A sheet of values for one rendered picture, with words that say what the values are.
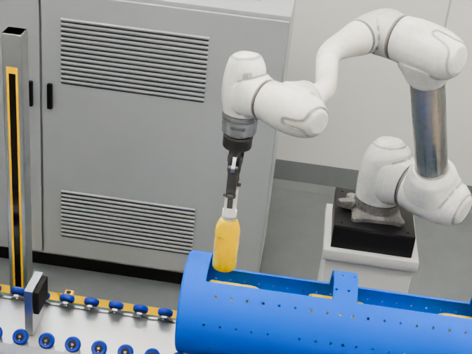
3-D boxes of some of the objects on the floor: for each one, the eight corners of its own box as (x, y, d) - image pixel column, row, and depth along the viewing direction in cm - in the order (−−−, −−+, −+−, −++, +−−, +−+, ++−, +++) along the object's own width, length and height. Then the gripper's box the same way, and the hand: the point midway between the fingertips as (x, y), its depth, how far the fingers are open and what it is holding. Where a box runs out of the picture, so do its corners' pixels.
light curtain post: (21, 455, 334) (8, 26, 254) (36, 457, 334) (28, 28, 254) (15, 467, 329) (0, 32, 249) (31, 469, 328) (21, 35, 248)
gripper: (227, 117, 229) (219, 197, 240) (219, 145, 214) (211, 227, 225) (256, 121, 228) (246, 200, 240) (249, 149, 214) (240, 232, 225)
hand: (230, 202), depth 231 cm, fingers closed on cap, 4 cm apart
